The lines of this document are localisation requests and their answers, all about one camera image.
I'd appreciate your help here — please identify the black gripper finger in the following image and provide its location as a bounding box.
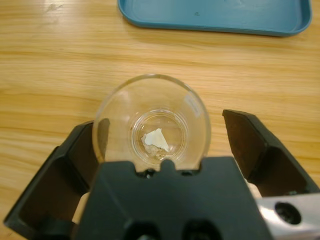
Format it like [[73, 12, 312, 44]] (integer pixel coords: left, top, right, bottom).
[[3, 118, 111, 240], [221, 109, 320, 198]]

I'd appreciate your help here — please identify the clear drinking glass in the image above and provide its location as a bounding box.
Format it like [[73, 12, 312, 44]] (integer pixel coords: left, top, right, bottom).
[[91, 73, 212, 169]]

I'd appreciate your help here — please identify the white paper scrap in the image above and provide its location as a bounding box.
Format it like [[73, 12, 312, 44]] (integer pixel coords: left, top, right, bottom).
[[141, 127, 171, 153]]

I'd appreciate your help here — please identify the blue plastic tray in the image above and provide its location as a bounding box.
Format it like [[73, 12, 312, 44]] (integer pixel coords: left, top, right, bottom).
[[117, 0, 313, 38]]

